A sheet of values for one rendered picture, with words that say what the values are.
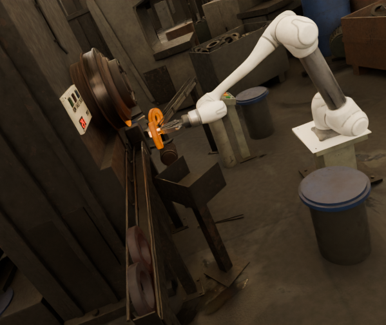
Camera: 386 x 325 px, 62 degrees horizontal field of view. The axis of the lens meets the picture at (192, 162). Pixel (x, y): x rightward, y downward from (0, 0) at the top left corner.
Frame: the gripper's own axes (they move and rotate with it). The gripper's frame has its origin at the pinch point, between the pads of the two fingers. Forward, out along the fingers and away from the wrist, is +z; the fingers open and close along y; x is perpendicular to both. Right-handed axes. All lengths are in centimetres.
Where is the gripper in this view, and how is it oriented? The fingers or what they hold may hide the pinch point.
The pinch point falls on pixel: (154, 132)
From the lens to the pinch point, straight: 179.4
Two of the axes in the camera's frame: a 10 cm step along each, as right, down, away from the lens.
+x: -3.0, -8.4, -4.5
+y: -1.5, -4.3, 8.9
